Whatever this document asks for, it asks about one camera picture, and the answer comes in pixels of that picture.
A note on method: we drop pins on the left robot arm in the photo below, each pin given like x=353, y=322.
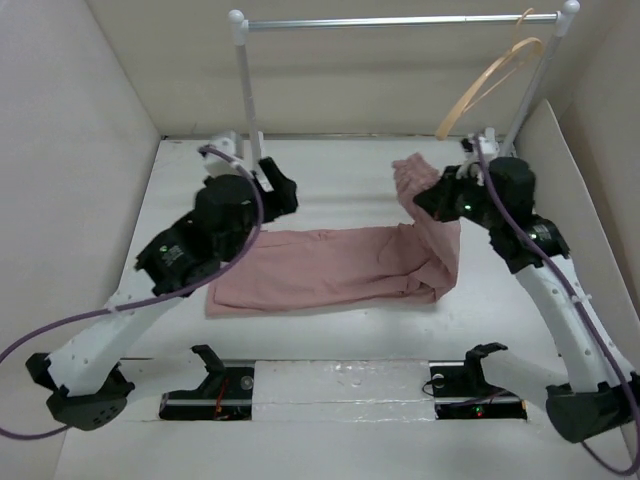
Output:
x=91, y=378

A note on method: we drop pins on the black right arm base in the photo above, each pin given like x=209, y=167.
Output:
x=460, y=391

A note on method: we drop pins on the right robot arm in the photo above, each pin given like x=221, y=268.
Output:
x=599, y=391

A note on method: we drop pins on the white clothes rack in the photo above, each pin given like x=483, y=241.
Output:
x=394, y=75

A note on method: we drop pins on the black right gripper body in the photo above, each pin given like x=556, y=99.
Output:
x=475, y=207

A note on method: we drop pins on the beige wooden hanger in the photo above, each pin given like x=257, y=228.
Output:
x=521, y=52

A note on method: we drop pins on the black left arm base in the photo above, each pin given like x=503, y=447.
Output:
x=225, y=394

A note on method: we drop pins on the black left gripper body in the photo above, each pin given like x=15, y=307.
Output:
x=243, y=236

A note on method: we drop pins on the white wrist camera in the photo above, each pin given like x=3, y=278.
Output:
x=228, y=142
x=489, y=147

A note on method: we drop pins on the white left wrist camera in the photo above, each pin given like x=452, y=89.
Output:
x=228, y=142

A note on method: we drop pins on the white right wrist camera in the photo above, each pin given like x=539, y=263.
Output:
x=489, y=147

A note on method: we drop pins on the pink trousers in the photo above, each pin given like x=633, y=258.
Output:
x=294, y=270

